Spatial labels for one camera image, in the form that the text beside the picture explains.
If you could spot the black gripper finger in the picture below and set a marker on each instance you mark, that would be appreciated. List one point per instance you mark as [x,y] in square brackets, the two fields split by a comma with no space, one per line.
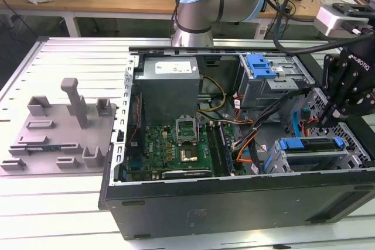
[360,106]
[328,74]

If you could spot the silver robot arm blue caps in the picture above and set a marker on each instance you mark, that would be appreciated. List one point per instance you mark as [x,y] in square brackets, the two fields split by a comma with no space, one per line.
[199,7]

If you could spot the grey metal disk bay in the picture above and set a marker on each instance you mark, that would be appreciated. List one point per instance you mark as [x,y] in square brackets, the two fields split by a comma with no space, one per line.
[316,162]

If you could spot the grey metal drive cage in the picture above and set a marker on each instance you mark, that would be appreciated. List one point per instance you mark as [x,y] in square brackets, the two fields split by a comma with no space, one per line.
[263,92]

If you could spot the blue drive cage latch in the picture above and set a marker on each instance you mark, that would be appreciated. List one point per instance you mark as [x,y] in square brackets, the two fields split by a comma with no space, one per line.
[257,67]

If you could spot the RAM stick in slot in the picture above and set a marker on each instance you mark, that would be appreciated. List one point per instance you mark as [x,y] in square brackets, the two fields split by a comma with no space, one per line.
[227,150]

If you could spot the CPU socket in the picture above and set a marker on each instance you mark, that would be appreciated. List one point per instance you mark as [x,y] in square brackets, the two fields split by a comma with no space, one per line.
[188,155]

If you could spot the grey power supply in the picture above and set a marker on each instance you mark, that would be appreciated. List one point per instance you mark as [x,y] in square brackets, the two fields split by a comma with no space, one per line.
[167,92]

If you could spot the black graphics card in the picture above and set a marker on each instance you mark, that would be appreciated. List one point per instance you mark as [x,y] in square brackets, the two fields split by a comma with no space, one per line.
[187,173]

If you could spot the green motherboard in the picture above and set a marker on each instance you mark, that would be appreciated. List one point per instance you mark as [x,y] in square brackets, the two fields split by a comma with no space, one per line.
[159,150]

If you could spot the black open PC case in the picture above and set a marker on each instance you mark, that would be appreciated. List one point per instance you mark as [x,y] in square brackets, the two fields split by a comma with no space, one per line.
[205,215]

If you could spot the grey parts rack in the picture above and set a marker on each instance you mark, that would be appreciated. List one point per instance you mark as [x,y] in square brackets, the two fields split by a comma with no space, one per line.
[52,133]

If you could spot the RAM stick on rack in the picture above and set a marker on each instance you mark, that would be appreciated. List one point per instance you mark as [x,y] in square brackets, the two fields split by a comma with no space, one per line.
[44,147]

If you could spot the wooden desk white frame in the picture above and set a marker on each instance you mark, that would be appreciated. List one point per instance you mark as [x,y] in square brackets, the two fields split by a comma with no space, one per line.
[304,13]
[96,1]

